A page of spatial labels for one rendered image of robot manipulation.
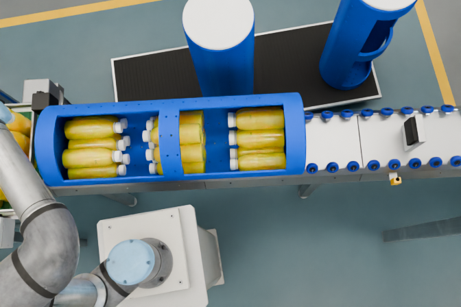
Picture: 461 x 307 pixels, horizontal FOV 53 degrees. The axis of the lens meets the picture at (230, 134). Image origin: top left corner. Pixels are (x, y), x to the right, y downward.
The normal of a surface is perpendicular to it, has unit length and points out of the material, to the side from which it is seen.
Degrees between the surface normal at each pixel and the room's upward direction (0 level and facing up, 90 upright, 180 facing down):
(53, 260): 33
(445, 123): 0
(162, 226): 3
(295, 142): 25
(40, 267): 19
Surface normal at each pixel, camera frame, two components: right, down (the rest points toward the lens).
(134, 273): 0.02, -0.37
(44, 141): -0.04, -0.13
